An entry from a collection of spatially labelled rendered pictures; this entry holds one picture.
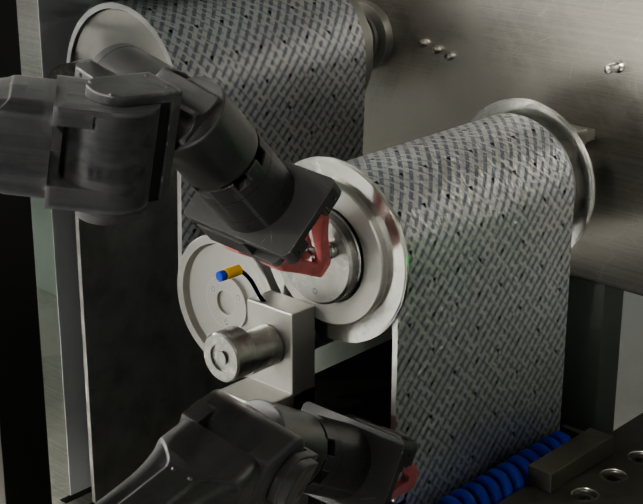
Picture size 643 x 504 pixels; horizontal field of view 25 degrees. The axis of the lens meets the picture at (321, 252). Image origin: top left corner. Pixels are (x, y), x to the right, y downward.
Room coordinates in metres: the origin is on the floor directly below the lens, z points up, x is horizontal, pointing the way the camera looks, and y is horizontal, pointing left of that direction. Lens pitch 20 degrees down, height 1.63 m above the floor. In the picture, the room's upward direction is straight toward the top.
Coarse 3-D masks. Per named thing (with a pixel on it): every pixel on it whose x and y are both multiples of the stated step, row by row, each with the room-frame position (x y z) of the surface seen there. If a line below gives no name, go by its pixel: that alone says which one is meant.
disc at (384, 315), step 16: (304, 160) 1.08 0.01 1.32; (320, 160) 1.06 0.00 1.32; (336, 160) 1.05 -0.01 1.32; (336, 176) 1.05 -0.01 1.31; (352, 176) 1.04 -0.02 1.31; (368, 192) 1.03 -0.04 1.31; (384, 208) 1.02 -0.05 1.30; (384, 224) 1.02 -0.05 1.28; (400, 240) 1.01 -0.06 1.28; (400, 256) 1.01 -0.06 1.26; (272, 272) 1.10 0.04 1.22; (400, 272) 1.01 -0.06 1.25; (400, 288) 1.01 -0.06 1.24; (384, 304) 1.02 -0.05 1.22; (400, 304) 1.01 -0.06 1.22; (320, 320) 1.06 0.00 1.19; (368, 320) 1.03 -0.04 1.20; (384, 320) 1.02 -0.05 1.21; (336, 336) 1.05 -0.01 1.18; (352, 336) 1.04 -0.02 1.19; (368, 336) 1.03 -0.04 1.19
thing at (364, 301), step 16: (560, 144) 1.21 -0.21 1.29; (352, 192) 1.04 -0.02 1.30; (336, 208) 1.04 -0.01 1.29; (352, 208) 1.03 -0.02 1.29; (368, 208) 1.03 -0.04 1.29; (352, 224) 1.03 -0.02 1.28; (368, 224) 1.02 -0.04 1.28; (368, 240) 1.02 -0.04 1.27; (384, 240) 1.02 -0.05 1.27; (368, 256) 1.02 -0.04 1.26; (384, 256) 1.01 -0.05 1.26; (368, 272) 1.02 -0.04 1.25; (384, 272) 1.01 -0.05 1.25; (288, 288) 1.08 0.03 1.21; (368, 288) 1.02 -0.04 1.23; (384, 288) 1.02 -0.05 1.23; (320, 304) 1.05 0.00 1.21; (336, 304) 1.04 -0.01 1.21; (352, 304) 1.03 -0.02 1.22; (368, 304) 1.02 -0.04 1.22; (336, 320) 1.04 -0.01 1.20; (352, 320) 1.03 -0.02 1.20
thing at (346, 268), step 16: (336, 224) 1.03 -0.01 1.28; (336, 240) 1.02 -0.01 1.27; (352, 240) 1.03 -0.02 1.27; (336, 256) 1.02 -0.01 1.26; (352, 256) 1.02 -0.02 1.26; (288, 272) 1.06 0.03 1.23; (336, 272) 1.02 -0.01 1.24; (352, 272) 1.02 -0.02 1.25; (304, 288) 1.05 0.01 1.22; (320, 288) 1.04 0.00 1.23; (336, 288) 1.02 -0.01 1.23; (352, 288) 1.03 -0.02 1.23
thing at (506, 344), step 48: (528, 288) 1.14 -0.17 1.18; (432, 336) 1.05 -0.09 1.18; (480, 336) 1.09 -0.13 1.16; (528, 336) 1.15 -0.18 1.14; (432, 384) 1.05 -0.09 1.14; (480, 384) 1.10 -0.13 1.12; (528, 384) 1.15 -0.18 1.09; (432, 432) 1.05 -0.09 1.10; (480, 432) 1.10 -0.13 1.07; (528, 432) 1.15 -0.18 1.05; (432, 480) 1.05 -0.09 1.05
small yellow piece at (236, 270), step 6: (222, 270) 1.05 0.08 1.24; (228, 270) 1.05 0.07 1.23; (234, 270) 1.06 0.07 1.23; (240, 270) 1.06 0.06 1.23; (216, 276) 1.05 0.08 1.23; (222, 276) 1.05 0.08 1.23; (228, 276) 1.05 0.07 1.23; (234, 276) 1.06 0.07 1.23; (246, 276) 1.06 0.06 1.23; (252, 282) 1.06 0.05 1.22; (258, 294) 1.06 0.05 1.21; (264, 300) 1.06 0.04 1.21
